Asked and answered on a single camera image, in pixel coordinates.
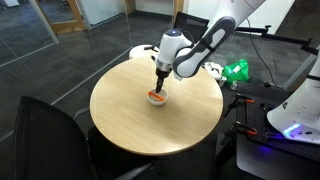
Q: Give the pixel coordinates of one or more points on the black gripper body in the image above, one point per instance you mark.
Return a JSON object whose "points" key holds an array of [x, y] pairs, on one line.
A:
{"points": [[162, 74]]}

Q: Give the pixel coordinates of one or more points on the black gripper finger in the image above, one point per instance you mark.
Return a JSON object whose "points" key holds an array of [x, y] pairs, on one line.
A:
{"points": [[156, 86], [160, 84]]}

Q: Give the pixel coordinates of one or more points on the orange marker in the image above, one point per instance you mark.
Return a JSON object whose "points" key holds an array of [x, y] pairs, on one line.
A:
{"points": [[156, 96]]}

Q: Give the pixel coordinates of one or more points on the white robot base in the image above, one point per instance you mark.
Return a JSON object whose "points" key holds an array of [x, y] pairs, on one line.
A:
{"points": [[298, 117]]}

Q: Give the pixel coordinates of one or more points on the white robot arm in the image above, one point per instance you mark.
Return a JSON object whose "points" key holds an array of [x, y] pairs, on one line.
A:
{"points": [[183, 57]]}

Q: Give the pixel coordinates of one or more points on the white bowl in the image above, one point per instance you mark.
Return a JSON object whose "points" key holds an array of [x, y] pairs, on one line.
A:
{"points": [[157, 99]]}

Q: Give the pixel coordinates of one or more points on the small white round table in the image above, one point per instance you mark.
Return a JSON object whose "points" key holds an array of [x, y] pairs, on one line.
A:
{"points": [[143, 51]]}

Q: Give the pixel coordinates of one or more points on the round wooden table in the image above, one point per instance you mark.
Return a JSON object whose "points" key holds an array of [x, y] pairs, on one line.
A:
{"points": [[122, 113]]}

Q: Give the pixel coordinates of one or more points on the green plastic bag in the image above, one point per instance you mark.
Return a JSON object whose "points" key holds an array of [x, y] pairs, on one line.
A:
{"points": [[238, 71]]}

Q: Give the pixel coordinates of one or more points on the black orange clamp far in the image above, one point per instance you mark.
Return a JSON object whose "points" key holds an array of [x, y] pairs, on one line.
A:
{"points": [[238, 99]]}

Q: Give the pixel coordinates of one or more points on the black orange clamp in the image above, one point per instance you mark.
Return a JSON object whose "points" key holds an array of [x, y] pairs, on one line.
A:
{"points": [[244, 129], [238, 99]]}

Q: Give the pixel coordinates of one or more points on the black orange clamp near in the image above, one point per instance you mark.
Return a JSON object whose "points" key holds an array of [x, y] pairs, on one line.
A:
{"points": [[244, 129]]}

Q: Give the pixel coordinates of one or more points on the black perforated mounting board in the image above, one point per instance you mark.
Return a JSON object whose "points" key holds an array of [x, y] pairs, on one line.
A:
{"points": [[254, 115]]}

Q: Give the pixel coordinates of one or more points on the black mesh chair foreground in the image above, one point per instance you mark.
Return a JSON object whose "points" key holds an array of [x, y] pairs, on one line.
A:
{"points": [[49, 145]]}

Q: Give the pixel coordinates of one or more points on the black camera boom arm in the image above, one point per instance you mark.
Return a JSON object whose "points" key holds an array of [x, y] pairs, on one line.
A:
{"points": [[305, 44]]}

